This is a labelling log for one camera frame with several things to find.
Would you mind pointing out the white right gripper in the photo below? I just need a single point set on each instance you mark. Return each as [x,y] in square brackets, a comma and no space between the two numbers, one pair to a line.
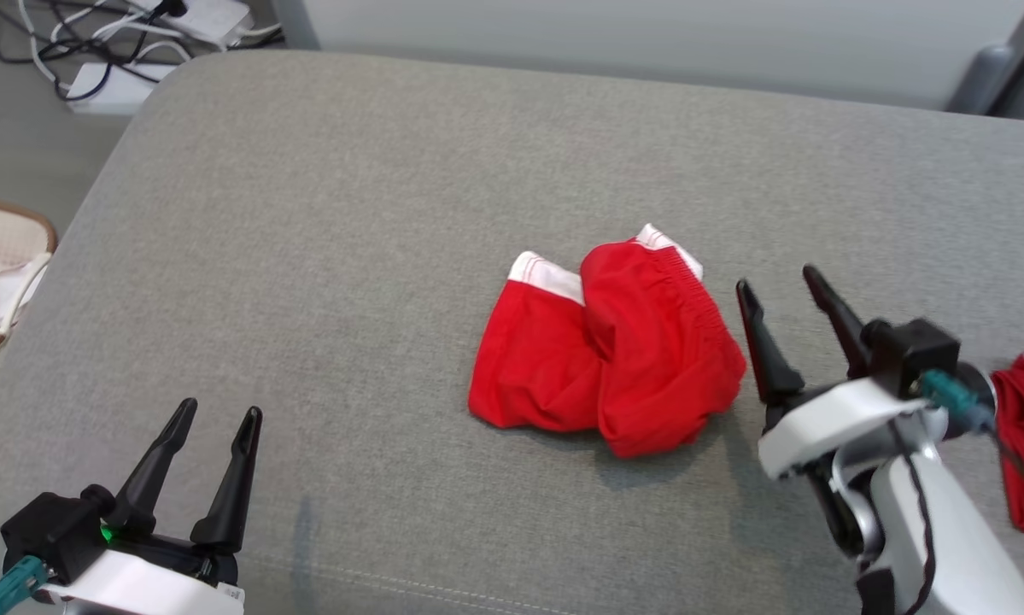
[827,418]

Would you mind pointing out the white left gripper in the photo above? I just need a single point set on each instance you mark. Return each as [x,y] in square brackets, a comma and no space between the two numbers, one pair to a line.
[153,589]

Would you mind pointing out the red shorts with white trim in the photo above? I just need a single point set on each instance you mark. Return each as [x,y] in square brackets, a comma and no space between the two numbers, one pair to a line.
[648,359]

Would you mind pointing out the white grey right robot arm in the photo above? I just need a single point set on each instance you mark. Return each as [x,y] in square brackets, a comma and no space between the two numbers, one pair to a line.
[947,530]

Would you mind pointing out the woven laundry basket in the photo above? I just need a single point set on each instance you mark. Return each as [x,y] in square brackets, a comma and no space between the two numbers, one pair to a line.
[8,235]

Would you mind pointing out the wide white partition panel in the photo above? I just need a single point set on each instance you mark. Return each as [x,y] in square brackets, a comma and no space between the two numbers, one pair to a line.
[648,34]

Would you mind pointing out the black plug adapter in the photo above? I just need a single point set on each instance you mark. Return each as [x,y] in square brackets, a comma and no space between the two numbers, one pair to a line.
[168,7]

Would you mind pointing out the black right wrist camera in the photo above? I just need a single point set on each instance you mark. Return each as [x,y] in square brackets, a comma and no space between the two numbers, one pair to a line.
[913,354]

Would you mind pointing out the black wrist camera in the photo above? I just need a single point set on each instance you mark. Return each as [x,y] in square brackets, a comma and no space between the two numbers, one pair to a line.
[913,354]
[50,530]

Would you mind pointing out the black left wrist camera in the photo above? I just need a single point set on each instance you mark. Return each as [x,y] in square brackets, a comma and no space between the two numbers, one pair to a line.
[50,530]

